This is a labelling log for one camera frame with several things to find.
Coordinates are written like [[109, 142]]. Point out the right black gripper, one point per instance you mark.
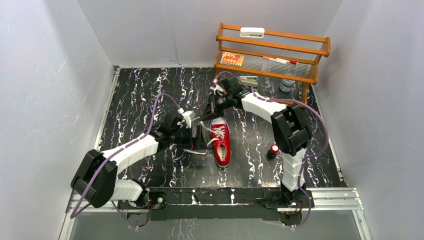
[[213, 110]]

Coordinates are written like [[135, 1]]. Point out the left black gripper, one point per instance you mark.
[[195, 133]]

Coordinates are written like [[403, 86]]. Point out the red canvas sneaker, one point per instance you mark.
[[221, 141]]

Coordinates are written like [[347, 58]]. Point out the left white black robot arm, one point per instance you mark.
[[96, 178]]

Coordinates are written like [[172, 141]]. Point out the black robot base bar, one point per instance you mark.
[[269, 203]]

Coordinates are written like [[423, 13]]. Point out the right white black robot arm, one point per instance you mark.
[[290, 130]]

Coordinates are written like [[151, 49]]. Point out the white stapler on lower shelf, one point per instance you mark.
[[249, 81]]

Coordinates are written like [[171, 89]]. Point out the white stapler on shelf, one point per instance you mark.
[[251, 32], [249, 81]]

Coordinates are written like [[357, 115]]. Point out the orange patterned card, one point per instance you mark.
[[232, 59]]

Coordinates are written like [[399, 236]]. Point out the small red capped bottle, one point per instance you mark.
[[272, 152]]

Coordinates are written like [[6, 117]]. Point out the white stapler on top shelf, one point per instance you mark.
[[251, 32]]

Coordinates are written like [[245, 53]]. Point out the red white marker pen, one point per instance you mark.
[[280, 60]]

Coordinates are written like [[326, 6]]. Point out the orange wooden shelf rack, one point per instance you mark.
[[306, 50]]

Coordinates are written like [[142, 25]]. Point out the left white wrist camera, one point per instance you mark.
[[188, 116]]

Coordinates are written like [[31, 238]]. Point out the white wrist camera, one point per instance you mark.
[[215, 88], [188, 116]]

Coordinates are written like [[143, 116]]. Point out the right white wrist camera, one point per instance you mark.
[[215, 88]]

